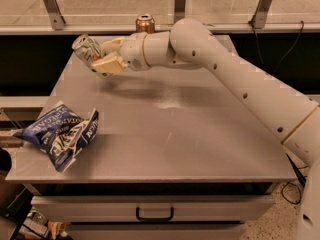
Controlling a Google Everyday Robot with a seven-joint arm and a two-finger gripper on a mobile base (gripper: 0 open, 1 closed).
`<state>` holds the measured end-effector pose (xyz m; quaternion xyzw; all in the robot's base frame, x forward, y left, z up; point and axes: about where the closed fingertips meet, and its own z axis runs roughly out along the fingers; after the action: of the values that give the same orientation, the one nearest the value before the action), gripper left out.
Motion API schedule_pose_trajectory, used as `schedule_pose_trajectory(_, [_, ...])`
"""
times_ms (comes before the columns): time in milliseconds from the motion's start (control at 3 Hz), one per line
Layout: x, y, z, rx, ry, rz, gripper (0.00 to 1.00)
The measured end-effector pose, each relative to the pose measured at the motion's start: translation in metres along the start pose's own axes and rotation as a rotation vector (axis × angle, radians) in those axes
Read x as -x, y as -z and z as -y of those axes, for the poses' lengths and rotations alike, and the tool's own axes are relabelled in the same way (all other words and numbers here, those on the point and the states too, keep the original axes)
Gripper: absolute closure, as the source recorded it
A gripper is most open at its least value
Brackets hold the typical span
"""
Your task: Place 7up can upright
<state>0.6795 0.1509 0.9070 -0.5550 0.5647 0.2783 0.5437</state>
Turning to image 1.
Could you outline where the clutter under table left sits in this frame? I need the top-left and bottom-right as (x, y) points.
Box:
(0, 184), (73, 240)

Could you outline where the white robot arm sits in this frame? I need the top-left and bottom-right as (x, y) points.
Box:
(92, 18), (320, 240)

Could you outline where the left metal rail bracket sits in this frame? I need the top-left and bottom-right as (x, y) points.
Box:
(43, 0), (66, 30)

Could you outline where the right metal rail bracket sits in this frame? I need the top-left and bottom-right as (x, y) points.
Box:
(249, 0), (273, 29)

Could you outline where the gold soda can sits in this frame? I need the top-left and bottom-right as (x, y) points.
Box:
(135, 14), (155, 33)

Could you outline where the middle metal rail bracket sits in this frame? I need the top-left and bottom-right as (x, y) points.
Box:
(174, 0), (186, 22)

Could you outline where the black drawer handle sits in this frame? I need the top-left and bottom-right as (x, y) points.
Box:
(135, 207), (175, 223)

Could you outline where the metal rail bracket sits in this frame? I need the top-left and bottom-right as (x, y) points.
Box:
(174, 0), (186, 22)
(43, 0), (66, 30)
(249, 0), (273, 29)

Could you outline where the silver green 7up can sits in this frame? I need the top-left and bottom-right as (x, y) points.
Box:
(72, 34), (112, 78)

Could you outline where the black cable on floor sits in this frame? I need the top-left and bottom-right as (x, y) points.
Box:
(248, 19), (311, 206)

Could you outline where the blue white chip bag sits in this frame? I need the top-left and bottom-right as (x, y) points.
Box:
(12, 101), (99, 173)

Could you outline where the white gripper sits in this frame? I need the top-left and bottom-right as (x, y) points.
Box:
(92, 32), (148, 73)

